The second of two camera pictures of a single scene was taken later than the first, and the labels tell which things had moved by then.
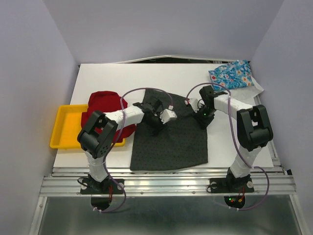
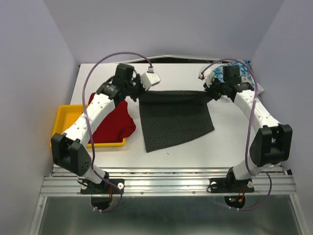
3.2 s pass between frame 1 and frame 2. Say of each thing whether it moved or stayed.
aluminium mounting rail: stayed
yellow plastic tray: stayed
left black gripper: moved
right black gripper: moved
